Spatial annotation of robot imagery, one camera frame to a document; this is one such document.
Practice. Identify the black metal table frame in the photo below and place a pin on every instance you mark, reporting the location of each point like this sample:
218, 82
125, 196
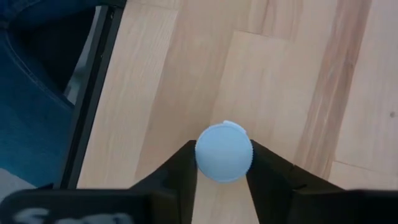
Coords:
87, 102

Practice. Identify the blue jeans leg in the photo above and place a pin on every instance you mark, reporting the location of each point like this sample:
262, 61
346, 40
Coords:
28, 124

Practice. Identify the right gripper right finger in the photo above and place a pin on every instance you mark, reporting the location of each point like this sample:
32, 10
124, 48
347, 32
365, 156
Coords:
273, 186

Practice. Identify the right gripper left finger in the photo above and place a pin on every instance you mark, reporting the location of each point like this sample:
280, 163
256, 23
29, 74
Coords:
174, 186

